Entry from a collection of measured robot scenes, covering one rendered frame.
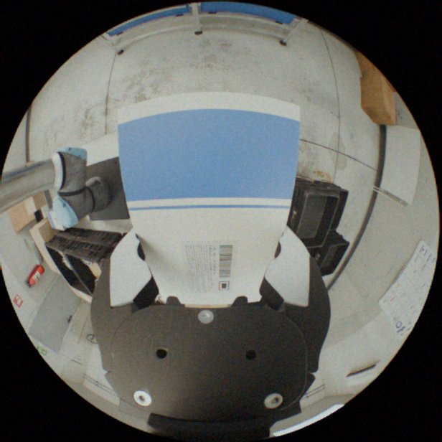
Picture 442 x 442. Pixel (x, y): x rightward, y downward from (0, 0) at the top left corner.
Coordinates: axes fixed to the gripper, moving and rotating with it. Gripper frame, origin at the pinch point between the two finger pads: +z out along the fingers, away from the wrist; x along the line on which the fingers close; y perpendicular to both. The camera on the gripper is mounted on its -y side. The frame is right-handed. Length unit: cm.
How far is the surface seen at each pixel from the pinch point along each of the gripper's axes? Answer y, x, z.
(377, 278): 119, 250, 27
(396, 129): -95, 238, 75
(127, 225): 24, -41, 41
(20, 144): -113, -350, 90
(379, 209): 31, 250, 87
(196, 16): -140, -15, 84
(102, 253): 28, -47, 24
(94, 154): -12, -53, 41
